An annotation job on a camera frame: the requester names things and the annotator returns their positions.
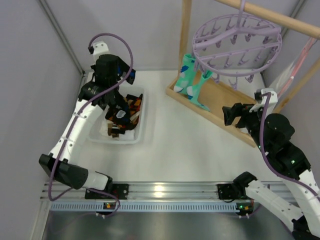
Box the black sock with white stripes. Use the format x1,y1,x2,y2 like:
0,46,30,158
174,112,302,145
109,57,130,113

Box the teal sock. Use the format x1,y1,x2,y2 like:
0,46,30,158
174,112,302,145
187,71,213,112
173,53,196,95

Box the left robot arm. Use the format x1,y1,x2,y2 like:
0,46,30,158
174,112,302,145
38,54,136,201

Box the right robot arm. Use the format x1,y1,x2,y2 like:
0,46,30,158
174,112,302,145
218,103,320,240

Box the pile of socks in bin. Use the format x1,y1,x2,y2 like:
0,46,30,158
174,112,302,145
99,92,144,141

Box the purple round clip hanger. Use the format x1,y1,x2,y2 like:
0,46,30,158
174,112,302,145
192,0,282,89

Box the clear plastic bag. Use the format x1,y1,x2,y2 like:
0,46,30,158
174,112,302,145
270,37,318,100

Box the white plastic bin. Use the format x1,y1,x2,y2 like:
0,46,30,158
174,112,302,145
87,83,148,145

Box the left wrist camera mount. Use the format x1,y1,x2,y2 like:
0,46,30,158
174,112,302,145
88,41,111,64

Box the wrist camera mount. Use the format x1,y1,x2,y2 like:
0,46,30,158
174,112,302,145
250,88,278,113
88,41,111,64

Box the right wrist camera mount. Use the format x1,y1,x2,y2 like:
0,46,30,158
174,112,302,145
250,88,278,113

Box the aluminium rail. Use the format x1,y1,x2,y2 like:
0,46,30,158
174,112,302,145
39,181,313,201

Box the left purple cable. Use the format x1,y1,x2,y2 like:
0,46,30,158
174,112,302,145
47,33,134,218

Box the perforated cable duct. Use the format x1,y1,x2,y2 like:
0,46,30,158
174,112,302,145
50,201,240,213

